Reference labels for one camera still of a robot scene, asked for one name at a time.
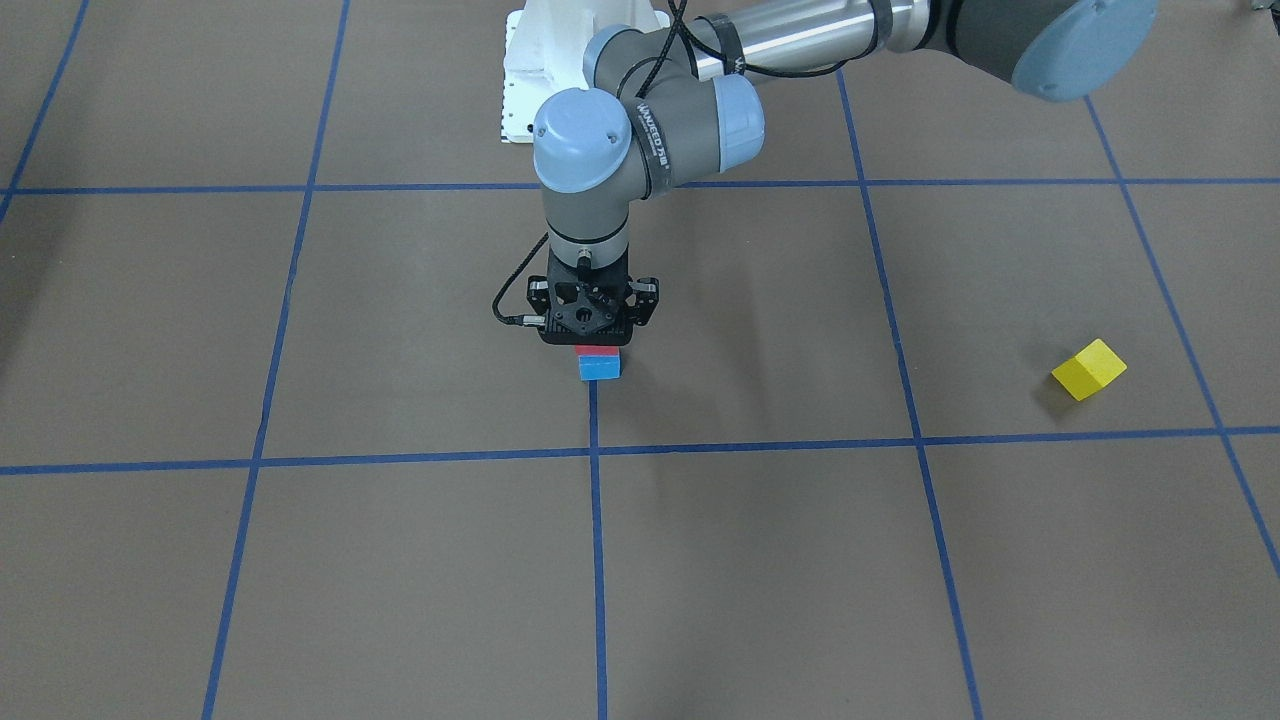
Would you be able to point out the yellow cube block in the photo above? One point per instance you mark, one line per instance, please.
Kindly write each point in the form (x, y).
(1090, 370)

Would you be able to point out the blue cube block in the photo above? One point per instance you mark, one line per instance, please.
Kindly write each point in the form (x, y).
(599, 367)

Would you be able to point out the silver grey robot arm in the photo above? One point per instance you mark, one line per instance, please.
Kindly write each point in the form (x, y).
(663, 108)

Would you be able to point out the white pedestal column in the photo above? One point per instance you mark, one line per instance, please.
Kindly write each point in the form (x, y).
(545, 44)

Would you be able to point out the red cube block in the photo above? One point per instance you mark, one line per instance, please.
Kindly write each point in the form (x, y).
(597, 351)

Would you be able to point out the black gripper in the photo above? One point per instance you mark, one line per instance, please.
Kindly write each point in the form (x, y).
(648, 303)

